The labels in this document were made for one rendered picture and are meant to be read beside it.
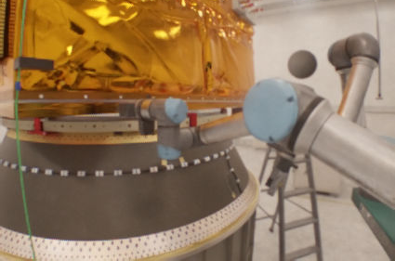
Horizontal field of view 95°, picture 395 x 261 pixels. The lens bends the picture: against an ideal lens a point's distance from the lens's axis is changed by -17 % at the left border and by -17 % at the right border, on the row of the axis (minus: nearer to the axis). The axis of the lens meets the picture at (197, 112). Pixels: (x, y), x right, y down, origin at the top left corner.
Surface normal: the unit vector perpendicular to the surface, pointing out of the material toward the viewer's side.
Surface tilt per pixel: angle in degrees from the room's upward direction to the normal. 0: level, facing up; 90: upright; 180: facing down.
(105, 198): 62
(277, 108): 87
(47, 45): 90
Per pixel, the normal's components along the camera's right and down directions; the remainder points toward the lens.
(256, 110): -0.80, -0.03
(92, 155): 0.16, -0.42
